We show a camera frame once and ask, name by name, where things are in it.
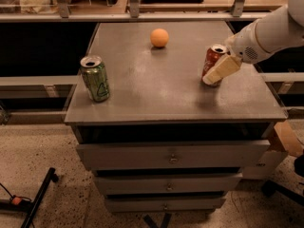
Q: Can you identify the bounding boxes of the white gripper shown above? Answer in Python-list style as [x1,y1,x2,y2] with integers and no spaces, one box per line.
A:
[202,22,272,86]

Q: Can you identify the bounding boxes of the red coke can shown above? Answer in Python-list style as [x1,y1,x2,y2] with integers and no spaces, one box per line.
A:
[201,44,229,77]

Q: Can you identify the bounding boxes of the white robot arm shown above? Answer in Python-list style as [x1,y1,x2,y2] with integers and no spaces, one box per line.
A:
[201,0,304,86]

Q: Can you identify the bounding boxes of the green soda can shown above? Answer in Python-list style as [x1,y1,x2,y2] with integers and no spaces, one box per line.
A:
[80,55,110,103]

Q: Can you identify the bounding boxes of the orange ball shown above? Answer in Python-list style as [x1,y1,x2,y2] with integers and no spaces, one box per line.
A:
[150,28,169,48]

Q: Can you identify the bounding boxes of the top grey drawer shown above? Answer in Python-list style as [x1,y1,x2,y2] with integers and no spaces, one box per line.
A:
[76,140,270,170]

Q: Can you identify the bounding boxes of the grey drawer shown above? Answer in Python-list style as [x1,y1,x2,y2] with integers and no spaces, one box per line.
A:
[94,173,242,195]
[104,197,225,213]
[76,140,270,170]

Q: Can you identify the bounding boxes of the grey drawer cabinet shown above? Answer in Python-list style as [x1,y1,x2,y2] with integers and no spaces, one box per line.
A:
[66,22,285,199]

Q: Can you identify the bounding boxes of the cardboard box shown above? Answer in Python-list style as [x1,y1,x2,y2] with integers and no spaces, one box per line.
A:
[241,121,304,181]

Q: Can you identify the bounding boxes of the middle grey drawer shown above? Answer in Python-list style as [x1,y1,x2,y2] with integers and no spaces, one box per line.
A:
[94,173,242,195]

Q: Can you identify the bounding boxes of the black chair base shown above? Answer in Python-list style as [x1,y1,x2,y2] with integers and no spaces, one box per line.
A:
[261,154,304,206]

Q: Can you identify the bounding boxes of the bottom grey drawer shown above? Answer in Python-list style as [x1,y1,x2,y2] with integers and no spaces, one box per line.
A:
[104,197,225,213]

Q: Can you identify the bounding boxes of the black stand leg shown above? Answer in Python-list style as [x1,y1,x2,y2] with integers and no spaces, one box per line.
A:
[0,167,59,228]

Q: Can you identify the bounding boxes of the metal shelf rail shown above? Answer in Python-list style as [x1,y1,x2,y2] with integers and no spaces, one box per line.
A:
[0,0,289,24]

